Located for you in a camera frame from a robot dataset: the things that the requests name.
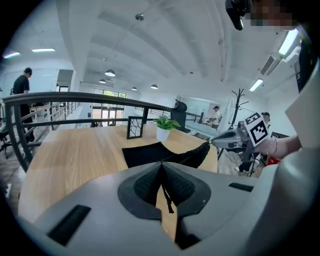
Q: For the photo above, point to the red container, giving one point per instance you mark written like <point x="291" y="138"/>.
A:
<point x="272" y="161"/>

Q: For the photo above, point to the black coat stand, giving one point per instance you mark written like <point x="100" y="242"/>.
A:
<point x="240" y="100"/>

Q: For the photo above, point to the black office chair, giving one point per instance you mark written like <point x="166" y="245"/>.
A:
<point x="178" y="120"/>

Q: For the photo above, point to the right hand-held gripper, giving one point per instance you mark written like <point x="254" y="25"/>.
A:
<point x="258" y="132"/>

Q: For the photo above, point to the person's right forearm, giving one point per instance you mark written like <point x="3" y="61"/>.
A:
<point x="287" y="146"/>

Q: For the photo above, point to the thin metal bangle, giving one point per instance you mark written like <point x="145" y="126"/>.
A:
<point x="276" y="146"/>

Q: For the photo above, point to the ceiling air vent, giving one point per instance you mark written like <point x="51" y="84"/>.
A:
<point x="268" y="65"/>

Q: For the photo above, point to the person's head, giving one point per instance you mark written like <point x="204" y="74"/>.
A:
<point x="272" y="13"/>

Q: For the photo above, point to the silver ceiling dome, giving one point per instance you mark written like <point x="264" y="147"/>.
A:
<point x="139" y="17"/>

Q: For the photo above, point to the ceiling strip light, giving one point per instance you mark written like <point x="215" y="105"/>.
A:
<point x="256" y="85"/>
<point x="43" y="50"/>
<point x="288" y="42"/>
<point x="11" y="55"/>

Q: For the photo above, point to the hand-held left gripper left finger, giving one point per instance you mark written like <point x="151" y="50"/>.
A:
<point x="112" y="212"/>

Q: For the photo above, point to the glass entrance door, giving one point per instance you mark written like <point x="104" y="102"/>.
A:
<point x="105" y="115"/>

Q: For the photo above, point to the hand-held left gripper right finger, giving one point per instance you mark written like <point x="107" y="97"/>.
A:
<point x="220" y="212"/>

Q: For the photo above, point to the black picture frame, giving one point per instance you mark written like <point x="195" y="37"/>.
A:
<point x="135" y="127"/>

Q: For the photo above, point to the black head-worn camera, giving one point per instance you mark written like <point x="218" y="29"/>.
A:
<point x="236" y="13"/>

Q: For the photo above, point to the green plant in white pot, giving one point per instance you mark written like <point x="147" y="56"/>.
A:
<point x="163" y="131"/>

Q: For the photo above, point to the white coat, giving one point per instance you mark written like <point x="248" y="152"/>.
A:
<point x="230" y="112"/>

